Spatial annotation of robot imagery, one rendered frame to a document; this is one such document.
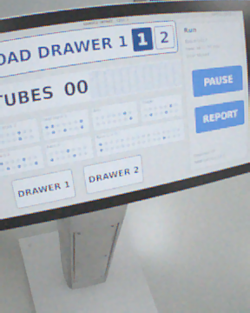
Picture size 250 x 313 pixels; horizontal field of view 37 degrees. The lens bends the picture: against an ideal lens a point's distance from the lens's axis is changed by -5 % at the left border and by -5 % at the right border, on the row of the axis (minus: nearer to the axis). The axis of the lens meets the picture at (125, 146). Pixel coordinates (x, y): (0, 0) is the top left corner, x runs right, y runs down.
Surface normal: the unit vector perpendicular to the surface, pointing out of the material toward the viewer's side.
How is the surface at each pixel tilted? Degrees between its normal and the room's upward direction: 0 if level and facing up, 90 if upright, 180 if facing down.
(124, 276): 5
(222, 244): 1
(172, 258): 0
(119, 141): 50
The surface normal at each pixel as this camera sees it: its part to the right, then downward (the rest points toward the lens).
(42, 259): 0.04, -0.56
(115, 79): 0.31, 0.24
